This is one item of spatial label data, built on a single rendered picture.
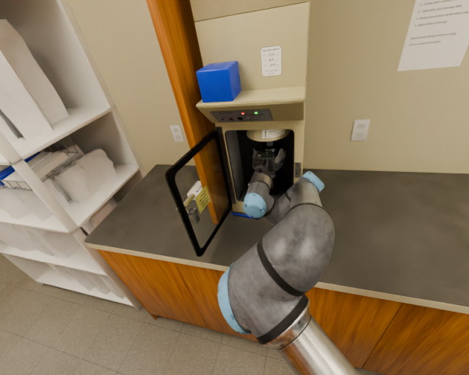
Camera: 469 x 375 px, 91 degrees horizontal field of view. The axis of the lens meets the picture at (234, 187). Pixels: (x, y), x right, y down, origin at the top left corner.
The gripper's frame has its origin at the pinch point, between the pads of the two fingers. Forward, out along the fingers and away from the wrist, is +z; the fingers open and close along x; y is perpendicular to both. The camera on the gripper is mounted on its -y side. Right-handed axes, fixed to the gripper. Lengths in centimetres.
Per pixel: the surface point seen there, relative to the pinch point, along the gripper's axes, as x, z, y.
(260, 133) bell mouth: 1.5, -6.7, 13.5
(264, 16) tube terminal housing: -2.6, -6.3, 48.7
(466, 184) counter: -86, 18, -29
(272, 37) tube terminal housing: -4.4, -6.7, 43.7
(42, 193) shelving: 102, -33, -1
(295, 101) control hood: -11.7, -19.2, 30.4
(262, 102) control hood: -2.7, -19.3, 30.7
